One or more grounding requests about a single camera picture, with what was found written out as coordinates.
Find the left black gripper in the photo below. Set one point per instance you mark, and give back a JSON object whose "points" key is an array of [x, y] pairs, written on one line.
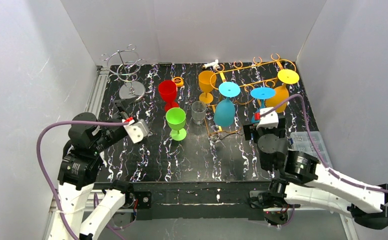
{"points": [[119, 117]]}

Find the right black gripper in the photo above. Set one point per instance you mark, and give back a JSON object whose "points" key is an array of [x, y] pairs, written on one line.
{"points": [[251, 131]]}

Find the teal wine glass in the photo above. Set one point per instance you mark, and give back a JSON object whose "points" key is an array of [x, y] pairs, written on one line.
{"points": [[225, 110]]}

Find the blue wine glass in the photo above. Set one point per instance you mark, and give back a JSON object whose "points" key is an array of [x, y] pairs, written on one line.
{"points": [[262, 94]]}

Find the gold wire glass rack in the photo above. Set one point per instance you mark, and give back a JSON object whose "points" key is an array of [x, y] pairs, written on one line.
{"points": [[248, 87]]}

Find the orange wine glass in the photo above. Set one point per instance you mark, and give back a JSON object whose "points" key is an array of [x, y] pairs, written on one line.
{"points": [[206, 80], [287, 77]]}

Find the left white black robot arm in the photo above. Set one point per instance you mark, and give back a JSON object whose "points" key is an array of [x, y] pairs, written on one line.
{"points": [[81, 162]]}

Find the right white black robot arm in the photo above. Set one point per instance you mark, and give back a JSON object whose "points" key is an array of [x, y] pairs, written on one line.
{"points": [[304, 180]]}

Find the silver round glass rack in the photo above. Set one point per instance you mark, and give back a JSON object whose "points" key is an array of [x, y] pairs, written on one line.
{"points": [[125, 65]]}

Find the red plastic wine glass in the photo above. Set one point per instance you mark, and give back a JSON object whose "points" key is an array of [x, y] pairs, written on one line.
{"points": [[168, 92]]}

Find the green plastic wine glass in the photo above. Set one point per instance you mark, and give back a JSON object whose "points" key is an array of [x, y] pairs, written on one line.
{"points": [[176, 120]]}

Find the clear glass tumbler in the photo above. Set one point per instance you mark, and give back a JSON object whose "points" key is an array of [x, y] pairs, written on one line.
{"points": [[198, 112]]}

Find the white small fitting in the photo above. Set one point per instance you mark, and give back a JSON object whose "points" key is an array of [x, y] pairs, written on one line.
{"points": [[213, 65]]}

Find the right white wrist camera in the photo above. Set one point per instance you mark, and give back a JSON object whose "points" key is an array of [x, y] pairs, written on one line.
{"points": [[267, 119]]}

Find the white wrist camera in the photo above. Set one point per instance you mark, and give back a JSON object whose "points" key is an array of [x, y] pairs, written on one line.
{"points": [[136, 130], [267, 119]]}

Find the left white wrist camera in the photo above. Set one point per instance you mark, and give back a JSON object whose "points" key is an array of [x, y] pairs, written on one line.
{"points": [[136, 130]]}

